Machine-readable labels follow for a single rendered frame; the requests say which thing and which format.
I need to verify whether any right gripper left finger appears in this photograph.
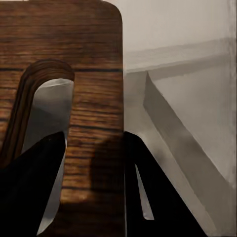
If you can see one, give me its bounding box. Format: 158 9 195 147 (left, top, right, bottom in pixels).
0 131 66 237

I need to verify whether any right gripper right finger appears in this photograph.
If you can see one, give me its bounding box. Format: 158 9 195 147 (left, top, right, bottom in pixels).
124 132 207 237

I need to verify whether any cutting board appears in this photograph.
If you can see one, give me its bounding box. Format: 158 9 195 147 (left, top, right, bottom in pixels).
0 0 125 237

